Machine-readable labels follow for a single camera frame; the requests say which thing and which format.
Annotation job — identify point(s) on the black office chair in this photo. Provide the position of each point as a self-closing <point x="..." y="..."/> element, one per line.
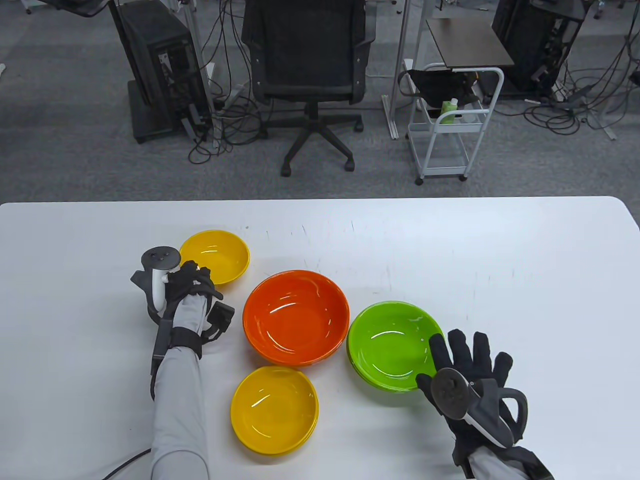
<point x="307" y="50"/>

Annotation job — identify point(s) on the person's right hand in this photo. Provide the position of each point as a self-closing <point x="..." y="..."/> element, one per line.
<point x="475" y="372"/>

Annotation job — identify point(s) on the green bottle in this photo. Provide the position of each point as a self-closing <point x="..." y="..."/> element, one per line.
<point x="448" y="112"/>

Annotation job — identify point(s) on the white utility cart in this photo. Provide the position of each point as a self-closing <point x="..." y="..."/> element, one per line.
<point x="452" y="131"/>

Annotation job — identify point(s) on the black computer tower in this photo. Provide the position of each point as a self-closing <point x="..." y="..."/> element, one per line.
<point x="155" y="60"/>
<point x="535" y="35"/>

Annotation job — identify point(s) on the person's left hand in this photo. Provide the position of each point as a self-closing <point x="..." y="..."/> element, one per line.
<point x="192" y="280"/>

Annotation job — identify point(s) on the black bag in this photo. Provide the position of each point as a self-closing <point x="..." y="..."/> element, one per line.
<point x="440" y="82"/>

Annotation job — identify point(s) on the brown side table top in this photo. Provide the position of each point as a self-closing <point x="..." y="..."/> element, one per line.
<point x="467" y="42"/>

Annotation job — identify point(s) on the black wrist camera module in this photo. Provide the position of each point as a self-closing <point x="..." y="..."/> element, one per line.
<point x="540" y="470"/>
<point x="161" y="345"/>

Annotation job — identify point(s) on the grey handheld controller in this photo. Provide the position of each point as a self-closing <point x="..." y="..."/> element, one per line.
<point x="450" y="394"/>
<point x="160" y="259"/>

